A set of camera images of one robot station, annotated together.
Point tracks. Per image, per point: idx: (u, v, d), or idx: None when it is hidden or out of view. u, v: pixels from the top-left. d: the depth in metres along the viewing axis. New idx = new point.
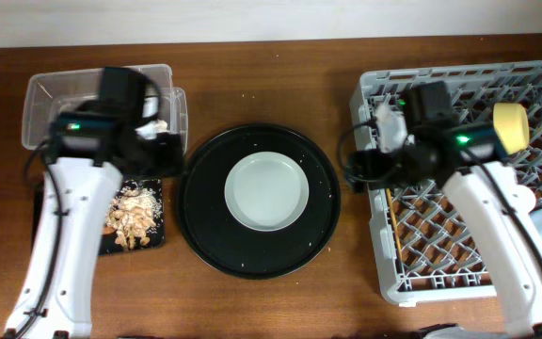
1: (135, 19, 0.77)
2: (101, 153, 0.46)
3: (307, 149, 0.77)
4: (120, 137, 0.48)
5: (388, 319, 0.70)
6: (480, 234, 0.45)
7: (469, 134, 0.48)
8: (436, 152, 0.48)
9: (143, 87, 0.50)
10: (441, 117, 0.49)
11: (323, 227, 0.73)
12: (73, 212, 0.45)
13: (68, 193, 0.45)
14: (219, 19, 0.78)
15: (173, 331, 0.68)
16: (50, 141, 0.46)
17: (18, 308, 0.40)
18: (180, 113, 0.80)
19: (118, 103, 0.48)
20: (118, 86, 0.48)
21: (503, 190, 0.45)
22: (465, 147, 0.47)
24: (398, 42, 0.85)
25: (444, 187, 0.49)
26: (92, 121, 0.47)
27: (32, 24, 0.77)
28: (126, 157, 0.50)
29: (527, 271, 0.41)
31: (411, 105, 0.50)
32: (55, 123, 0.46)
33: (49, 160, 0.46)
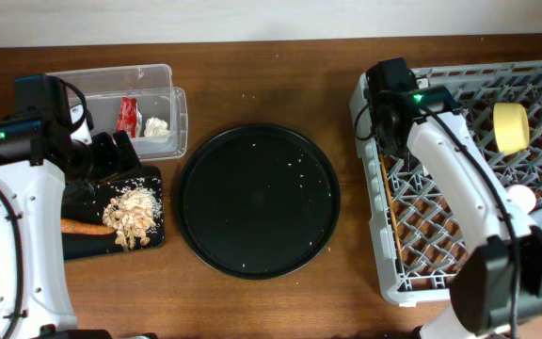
1: (139, 19, 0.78)
2: (37, 152, 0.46)
3: (307, 148, 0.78)
4: (52, 136, 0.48)
5: (389, 320, 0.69)
6: (438, 172, 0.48)
7: (423, 93, 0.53)
8: (395, 112, 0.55)
9: (58, 89, 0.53)
10: (403, 86, 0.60)
11: (324, 226, 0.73)
12: (26, 215, 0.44)
13: (15, 198, 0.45)
14: (222, 19, 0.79)
15: (172, 330, 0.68)
16: None
17: None
18: (180, 113, 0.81)
19: (39, 107, 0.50)
20: (39, 93, 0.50)
21: (456, 135, 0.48)
22: (421, 104, 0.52)
24: (398, 42, 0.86)
25: (410, 148, 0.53)
26: (18, 126, 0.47)
27: (37, 24, 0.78)
28: (62, 158, 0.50)
29: (480, 195, 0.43)
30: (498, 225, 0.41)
31: (375, 80, 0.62)
32: None
33: None
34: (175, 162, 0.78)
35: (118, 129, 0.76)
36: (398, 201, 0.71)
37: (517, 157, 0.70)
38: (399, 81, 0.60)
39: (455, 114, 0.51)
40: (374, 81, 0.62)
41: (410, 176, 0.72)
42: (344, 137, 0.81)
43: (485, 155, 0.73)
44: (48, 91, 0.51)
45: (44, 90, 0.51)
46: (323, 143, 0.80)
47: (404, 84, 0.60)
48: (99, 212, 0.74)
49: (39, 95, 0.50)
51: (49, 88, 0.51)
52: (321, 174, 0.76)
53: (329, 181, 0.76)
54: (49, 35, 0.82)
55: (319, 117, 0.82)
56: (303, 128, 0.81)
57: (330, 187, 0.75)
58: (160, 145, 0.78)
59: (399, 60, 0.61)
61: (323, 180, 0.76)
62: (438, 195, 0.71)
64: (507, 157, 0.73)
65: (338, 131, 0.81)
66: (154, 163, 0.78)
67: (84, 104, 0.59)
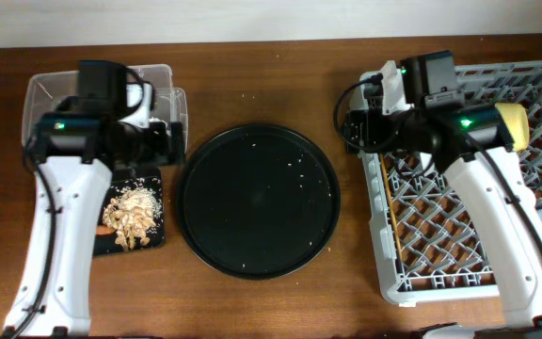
1: (139, 20, 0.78)
2: (88, 151, 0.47)
3: (307, 148, 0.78)
4: (105, 134, 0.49)
5: (389, 320, 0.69)
6: (479, 219, 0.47)
7: (471, 117, 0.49)
8: (437, 135, 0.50)
9: (124, 81, 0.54)
10: (447, 90, 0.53)
11: (324, 226, 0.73)
12: (66, 209, 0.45)
13: (59, 191, 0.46)
14: (222, 20, 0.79)
15: (172, 330, 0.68)
16: (37, 142, 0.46)
17: (16, 305, 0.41)
18: (180, 113, 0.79)
19: (98, 98, 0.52)
20: (97, 81, 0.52)
21: (507, 180, 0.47)
22: (469, 132, 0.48)
24: (397, 42, 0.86)
25: (448, 176, 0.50)
26: (78, 121, 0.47)
27: (37, 24, 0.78)
28: (112, 155, 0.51)
29: (529, 261, 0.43)
30: None
31: (414, 80, 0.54)
32: (41, 125, 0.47)
33: (38, 159, 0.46)
34: None
35: None
36: (398, 201, 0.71)
37: None
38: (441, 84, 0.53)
39: (508, 150, 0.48)
40: (412, 82, 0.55)
41: (410, 176, 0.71)
42: None
43: None
44: (109, 84, 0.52)
45: (106, 80, 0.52)
46: (323, 144, 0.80)
47: (448, 88, 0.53)
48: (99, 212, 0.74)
49: (100, 84, 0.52)
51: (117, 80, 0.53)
52: (321, 175, 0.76)
53: (329, 182, 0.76)
54: (49, 36, 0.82)
55: (319, 117, 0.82)
56: (303, 129, 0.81)
57: (330, 187, 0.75)
58: None
59: (439, 55, 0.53)
61: (323, 180, 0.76)
62: (438, 196, 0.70)
64: None
65: (338, 131, 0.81)
66: None
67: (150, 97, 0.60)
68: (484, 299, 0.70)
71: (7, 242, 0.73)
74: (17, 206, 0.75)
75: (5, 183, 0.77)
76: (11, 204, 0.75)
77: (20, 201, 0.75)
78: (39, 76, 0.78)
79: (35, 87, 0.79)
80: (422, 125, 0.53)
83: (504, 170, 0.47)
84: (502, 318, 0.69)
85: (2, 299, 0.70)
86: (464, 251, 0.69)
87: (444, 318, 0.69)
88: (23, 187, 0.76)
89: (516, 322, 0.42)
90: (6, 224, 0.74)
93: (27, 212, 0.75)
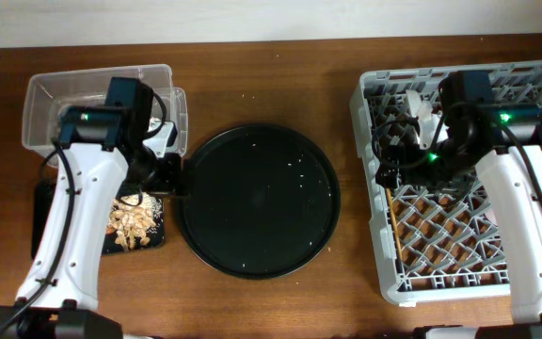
1: (138, 20, 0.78)
2: (110, 139, 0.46)
3: (307, 148, 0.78)
4: (128, 129, 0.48)
5: (389, 320, 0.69)
6: (502, 212, 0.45)
7: (509, 112, 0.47)
8: (472, 124, 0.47)
9: (146, 98, 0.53)
10: (484, 101, 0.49)
11: (324, 226, 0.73)
12: (85, 191, 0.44)
13: (80, 175, 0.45)
14: (222, 19, 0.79)
15: (172, 330, 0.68)
16: (62, 131, 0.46)
17: (30, 278, 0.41)
18: (180, 113, 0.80)
19: (124, 103, 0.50)
20: (121, 89, 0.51)
21: (537, 178, 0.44)
22: (506, 126, 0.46)
24: (398, 42, 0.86)
25: (477, 171, 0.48)
26: (101, 113, 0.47)
27: (37, 24, 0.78)
28: (129, 154, 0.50)
29: None
30: None
31: (452, 89, 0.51)
32: (69, 117, 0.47)
33: (61, 144, 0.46)
34: None
35: None
36: (398, 201, 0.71)
37: None
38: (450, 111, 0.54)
39: None
40: (450, 92, 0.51)
41: None
42: (344, 137, 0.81)
43: None
44: (135, 89, 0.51)
45: (131, 91, 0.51)
46: (323, 144, 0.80)
47: (486, 100, 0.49)
48: None
49: (124, 94, 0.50)
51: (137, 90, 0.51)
52: (321, 174, 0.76)
53: (330, 181, 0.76)
54: (49, 36, 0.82)
55: (319, 117, 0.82)
56: (303, 128, 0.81)
57: (330, 187, 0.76)
58: None
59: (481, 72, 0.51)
61: (323, 180, 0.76)
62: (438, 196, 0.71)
64: None
65: (339, 131, 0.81)
66: None
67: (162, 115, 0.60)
68: (484, 299, 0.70)
71: (7, 241, 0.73)
74: (17, 205, 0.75)
75: (5, 183, 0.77)
76: (11, 204, 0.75)
77: (20, 201, 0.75)
78: (39, 76, 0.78)
79: (36, 86, 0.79)
80: (454, 123, 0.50)
83: (536, 169, 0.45)
84: (502, 319, 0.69)
85: (2, 299, 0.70)
86: (465, 251, 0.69)
87: (444, 318, 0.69)
88: (23, 186, 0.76)
89: (522, 316, 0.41)
90: (5, 224, 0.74)
93: (27, 211, 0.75)
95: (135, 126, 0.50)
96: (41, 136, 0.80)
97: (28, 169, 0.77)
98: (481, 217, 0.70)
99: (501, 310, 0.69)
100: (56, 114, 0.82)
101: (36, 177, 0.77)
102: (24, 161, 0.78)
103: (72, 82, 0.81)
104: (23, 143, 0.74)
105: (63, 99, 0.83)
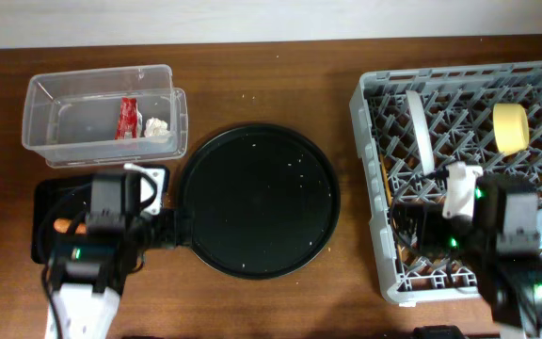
1: (139, 20, 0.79)
2: (103, 280, 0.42)
3: (307, 149, 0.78)
4: (119, 263, 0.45)
5: (390, 320, 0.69)
6: None
7: None
8: (501, 287, 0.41)
9: (135, 185, 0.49)
10: (524, 250, 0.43)
11: (324, 226, 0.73)
12: (71, 323, 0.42)
13: (68, 326, 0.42)
14: (222, 20, 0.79)
15: (171, 330, 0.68)
16: (52, 268, 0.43)
17: None
18: (180, 113, 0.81)
19: (113, 211, 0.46)
20: (117, 195, 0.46)
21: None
22: (536, 300, 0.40)
24: (397, 42, 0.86)
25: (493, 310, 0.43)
26: (97, 249, 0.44)
27: (38, 24, 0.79)
28: (123, 280, 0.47)
29: None
30: None
31: (493, 202, 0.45)
32: (57, 250, 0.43)
33: (51, 290, 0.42)
34: (175, 163, 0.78)
35: (119, 130, 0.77)
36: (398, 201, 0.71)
37: (517, 158, 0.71)
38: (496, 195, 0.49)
39: None
40: (496, 201, 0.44)
41: (410, 176, 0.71)
42: (344, 137, 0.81)
43: (485, 155, 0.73)
44: (120, 193, 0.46)
45: (125, 196, 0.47)
46: (323, 144, 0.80)
47: (527, 234, 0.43)
48: None
49: (117, 201, 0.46)
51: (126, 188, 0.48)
52: (320, 175, 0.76)
53: (329, 182, 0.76)
54: (49, 36, 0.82)
55: (319, 118, 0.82)
56: (302, 129, 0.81)
57: (330, 187, 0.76)
58: (160, 146, 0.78)
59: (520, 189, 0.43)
61: (323, 181, 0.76)
62: (438, 196, 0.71)
64: (507, 157, 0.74)
65: (338, 132, 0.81)
66: (153, 163, 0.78)
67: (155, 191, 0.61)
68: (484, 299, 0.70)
71: (7, 242, 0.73)
74: (16, 206, 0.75)
75: (5, 183, 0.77)
76: (11, 204, 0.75)
77: (19, 201, 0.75)
78: (39, 76, 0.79)
79: (36, 87, 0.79)
80: (486, 241, 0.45)
83: None
84: None
85: (1, 299, 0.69)
86: None
87: (444, 318, 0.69)
88: (23, 186, 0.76)
89: None
90: (5, 224, 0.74)
93: (26, 212, 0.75)
95: (129, 244, 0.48)
96: (41, 137, 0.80)
97: (28, 169, 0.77)
98: None
99: None
100: (56, 115, 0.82)
101: (36, 178, 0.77)
102: (23, 161, 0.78)
103: (72, 82, 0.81)
104: (23, 143, 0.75)
105: (62, 100, 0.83)
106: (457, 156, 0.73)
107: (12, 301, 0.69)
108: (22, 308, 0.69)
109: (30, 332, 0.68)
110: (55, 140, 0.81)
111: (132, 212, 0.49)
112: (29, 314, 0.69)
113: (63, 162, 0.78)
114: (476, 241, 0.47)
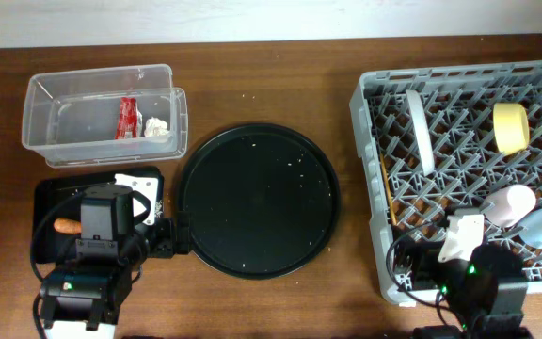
1: (139, 20, 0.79)
2: (95, 314, 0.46)
3: (307, 148, 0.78)
4: (115, 291, 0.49)
5: (390, 320, 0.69)
6: None
7: None
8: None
9: (125, 210, 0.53)
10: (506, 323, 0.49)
11: (324, 226, 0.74)
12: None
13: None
14: (221, 19, 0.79)
15: (172, 330, 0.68)
16: (45, 300, 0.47)
17: None
18: (180, 113, 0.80)
19: (103, 238, 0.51)
20: (103, 220, 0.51)
21: None
22: None
24: (397, 42, 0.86)
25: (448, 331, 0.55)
26: (87, 278, 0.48)
27: (37, 24, 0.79)
28: (119, 307, 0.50)
29: None
30: None
31: (480, 282, 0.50)
32: (50, 281, 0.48)
33: (46, 321, 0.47)
34: (175, 162, 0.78)
35: (119, 129, 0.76)
36: (398, 201, 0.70)
37: (517, 158, 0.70)
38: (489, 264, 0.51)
39: None
40: (479, 280, 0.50)
41: (410, 176, 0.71)
42: (344, 137, 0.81)
43: (485, 155, 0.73)
44: (110, 219, 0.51)
45: (110, 220, 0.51)
46: (323, 144, 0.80)
47: (509, 314, 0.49)
48: None
49: (104, 223, 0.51)
51: (116, 212, 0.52)
52: (320, 175, 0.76)
53: (329, 181, 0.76)
54: (48, 36, 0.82)
55: (319, 118, 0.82)
56: (303, 128, 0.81)
57: (330, 186, 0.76)
58: (160, 146, 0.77)
59: (514, 282, 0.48)
61: (323, 180, 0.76)
62: (438, 196, 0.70)
64: (507, 157, 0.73)
65: (338, 131, 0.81)
66: (153, 163, 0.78)
67: (148, 208, 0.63)
68: None
71: (7, 242, 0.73)
74: (16, 206, 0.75)
75: (3, 183, 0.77)
76: (10, 204, 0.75)
77: (19, 201, 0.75)
78: (39, 76, 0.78)
79: (36, 87, 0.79)
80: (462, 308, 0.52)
83: None
84: None
85: (2, 299, 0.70)
86: None
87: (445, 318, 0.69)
88: (22, 187, 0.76)
89: None
90: (6, 224, 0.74)
93: (26, 212, 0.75)
95: (121, 271, 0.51)
96: (41, 137, 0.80)
97: (28, 169, 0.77)
98: None
99: None
100: (56, 114, 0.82)
101: (36, 178, 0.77)
102: (23, 161, 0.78)
103: (72, 81, 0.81)
104: (22, 143, 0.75)
105: (62, 99, 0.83)
106: (457, 156, 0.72)
107: (13, 301, 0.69)
108: (22, 308, 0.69)
109: (31, 332, 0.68)
110: (55, 140, 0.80)
111: (121, 234, 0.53)
112: (29, 314, 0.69)
113: (63, 162, 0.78)
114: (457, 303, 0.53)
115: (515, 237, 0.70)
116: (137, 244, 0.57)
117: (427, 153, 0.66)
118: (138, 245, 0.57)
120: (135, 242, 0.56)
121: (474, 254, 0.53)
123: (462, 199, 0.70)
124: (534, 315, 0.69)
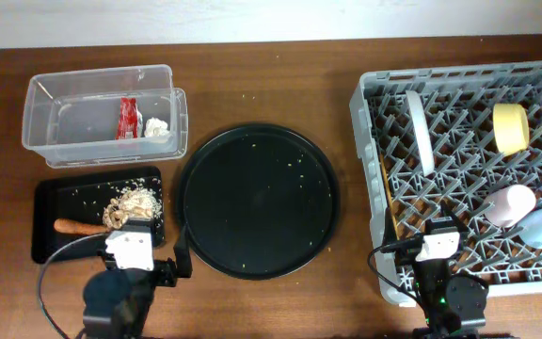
1: (140, 20, 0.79)
2: None
3: (307, 149, 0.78)
4: None
5: (389, 320, 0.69)
6: None
7: None
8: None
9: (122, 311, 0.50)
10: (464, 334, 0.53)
11: (324, 226, 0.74)
12: None
13: None
14: (221, 20, 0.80)
15: (172, 330, 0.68)
16: None
17: None
18: (180, 113, 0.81)
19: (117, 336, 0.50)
20: (114, 291, 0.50)
21: None
22: None
24: (398, 42, 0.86)
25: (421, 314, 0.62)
26: None
27: (38, 24, 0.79)
28: None
29: None
30: None
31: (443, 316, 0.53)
32: None
33: None
34: (175, 163, 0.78)
35: (119, 129, 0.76)
36: (398, 201, 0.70)
37: (517, 158, 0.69)
38: (461, 302, 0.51)
39: None
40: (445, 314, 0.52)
41: (410, 176, 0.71)
42: (344, 137, 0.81)
43: (485, 155, 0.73)
44: (120, 323, 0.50)
45: (125, 287, 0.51)
46: (323, 144, 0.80)
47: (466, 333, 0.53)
48: (99, 212, 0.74)
49: (118, 295, 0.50)
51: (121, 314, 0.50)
52: (320, 175, 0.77)
53: (329, 181, 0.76)
54: (49, 36, 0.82)
55: (319, 118, 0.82)
56: (303, 129, 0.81)
57: (330, 186, 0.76)
58: (160, 146, 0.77)
59: (470, 326, 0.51)
61: (323, 181, 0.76)
62: (438, 196, 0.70)
64: (507, 157, 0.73)
65: (338, 132, 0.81)
66: (153, 163, 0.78)
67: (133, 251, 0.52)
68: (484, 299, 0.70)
71: (7, 243, 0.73)
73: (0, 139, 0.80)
74: (16, 206, 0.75)
75: (3, 184, 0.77)
76: (11, 204, 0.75)
77: (18, 202, 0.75)
78: (39, 76, 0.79)
79: (36, 87, 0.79)
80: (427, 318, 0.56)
83: None
84: (502, 319, 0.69)
85: (2, 300, 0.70)
86: (464, 251, 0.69)
87: None
88: (23, 188, 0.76)
89: None
90: (5, 224, 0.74)
93: (27, 212, 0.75)
95: None
96: (41, 137, 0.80)
97: (28, 169, 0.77)
98: (481, 217, 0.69)
99: (501, 310, 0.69)
100: (56, 114, 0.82)
101: (36, 178, 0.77)
102: (23, 161, 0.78)
103: (73, 81, 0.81)
104: (23, 143, 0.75)
105: (63, 99, 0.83)
106: (457, 156, 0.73)
107: (13, 301, 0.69)
108: (22, 308, 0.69)
109: (30, 333, 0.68)
110: (55, 140, 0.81)
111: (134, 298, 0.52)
112: (29, 314, 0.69)
113: (64, 162, 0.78)
114: (423, 307, 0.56)
115: (515, 237, 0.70)
116: (139, 276, 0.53)
117: (427, 153, 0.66)
118: (141, 274, 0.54)
120: (135, 274, 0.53)
121: (445, 287, 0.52)
123: (462, 199, 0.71)
124: (534, 316, 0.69)
